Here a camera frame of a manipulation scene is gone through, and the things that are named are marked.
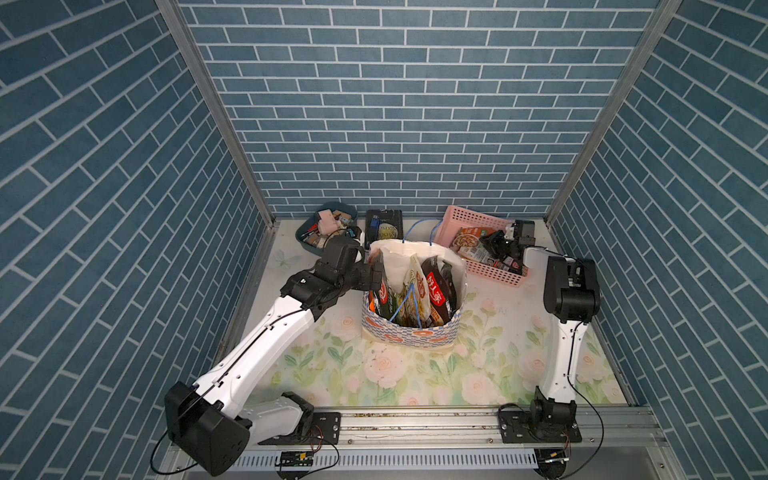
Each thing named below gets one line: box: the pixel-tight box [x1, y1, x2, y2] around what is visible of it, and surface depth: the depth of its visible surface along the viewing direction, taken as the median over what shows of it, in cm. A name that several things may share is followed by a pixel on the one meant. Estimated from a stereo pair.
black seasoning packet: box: [421, 255, 449, 325], surface depth 76 cm
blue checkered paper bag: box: [361, 240, 466, 348], surface depth 79 cm
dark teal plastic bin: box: [295, 201, 358, 256], surface depth 114 cm
